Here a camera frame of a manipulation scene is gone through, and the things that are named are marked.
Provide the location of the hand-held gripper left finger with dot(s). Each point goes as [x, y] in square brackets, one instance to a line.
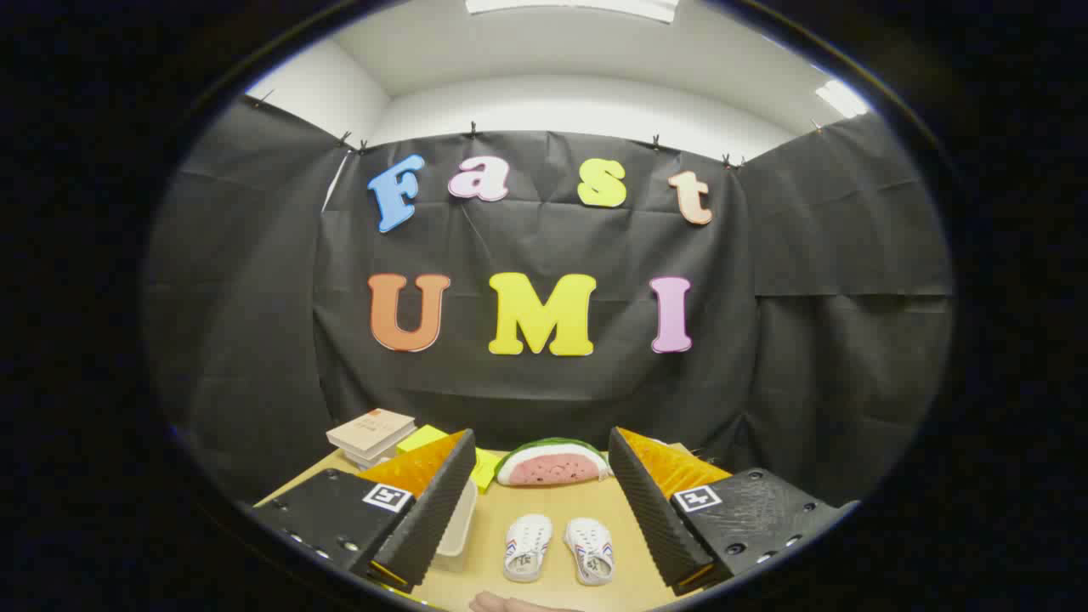
[429, 510]

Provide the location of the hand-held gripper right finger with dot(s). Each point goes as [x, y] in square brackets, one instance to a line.
[654, 510]

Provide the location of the beige fabric storage box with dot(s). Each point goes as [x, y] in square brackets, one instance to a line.
[459, 518]

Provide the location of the white canvas shoe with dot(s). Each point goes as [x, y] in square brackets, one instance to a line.
[527, 544]
[591, 548]

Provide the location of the yellow book with red circle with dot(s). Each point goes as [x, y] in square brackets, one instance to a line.
[421, 438]

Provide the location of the watermelon slice plush toy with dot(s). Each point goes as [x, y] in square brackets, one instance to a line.
[552, 467]

